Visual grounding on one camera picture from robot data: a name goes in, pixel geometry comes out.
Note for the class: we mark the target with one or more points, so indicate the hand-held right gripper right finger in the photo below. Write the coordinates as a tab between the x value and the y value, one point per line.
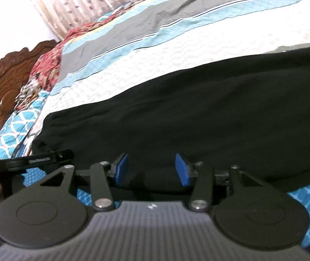
182	170

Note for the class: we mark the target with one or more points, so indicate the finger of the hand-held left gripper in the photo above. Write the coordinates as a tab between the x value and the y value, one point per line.
40	159

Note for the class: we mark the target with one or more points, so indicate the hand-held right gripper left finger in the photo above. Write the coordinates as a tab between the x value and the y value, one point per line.
122	168

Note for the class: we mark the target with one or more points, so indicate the black pants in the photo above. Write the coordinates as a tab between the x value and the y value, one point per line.
198	114

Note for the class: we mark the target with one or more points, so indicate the carved wooden headboard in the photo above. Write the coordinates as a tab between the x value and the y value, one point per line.
2	87

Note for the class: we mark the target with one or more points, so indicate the beige leaf print curtain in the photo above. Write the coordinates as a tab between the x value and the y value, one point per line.
89	5

